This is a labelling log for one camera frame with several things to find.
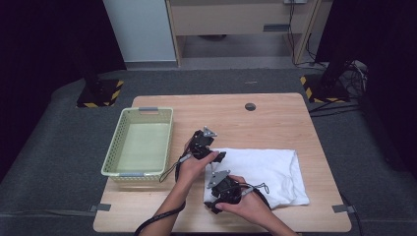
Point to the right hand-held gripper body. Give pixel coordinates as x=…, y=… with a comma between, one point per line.
x=229, y=191

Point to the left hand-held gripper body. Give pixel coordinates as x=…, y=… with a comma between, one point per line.
x=201, y=144

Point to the white printed t-shirt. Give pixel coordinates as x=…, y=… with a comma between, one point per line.
x=272, y=170

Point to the person's right hand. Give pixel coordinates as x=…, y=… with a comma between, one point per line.
x=249, y=206

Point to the person's left hand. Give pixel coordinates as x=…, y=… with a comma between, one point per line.
x=191, y=170

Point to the pale green plastic basket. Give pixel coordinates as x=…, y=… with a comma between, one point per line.
x=144, y=147

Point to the grey tape piece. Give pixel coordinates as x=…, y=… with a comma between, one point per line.
x=101, y=207
x=341, y=208

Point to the black stand with striped base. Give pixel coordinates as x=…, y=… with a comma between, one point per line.
x=98, y=95
x=327, y=88

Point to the light wooden desk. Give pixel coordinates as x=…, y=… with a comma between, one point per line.
x=229, y=19

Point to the white panel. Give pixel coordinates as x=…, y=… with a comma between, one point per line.
x=141, y=29

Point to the grey label on desk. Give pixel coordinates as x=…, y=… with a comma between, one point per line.
x=276, y=28

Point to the dark curtain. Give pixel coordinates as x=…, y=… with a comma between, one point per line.
x=39, y=49
x=390, y=49

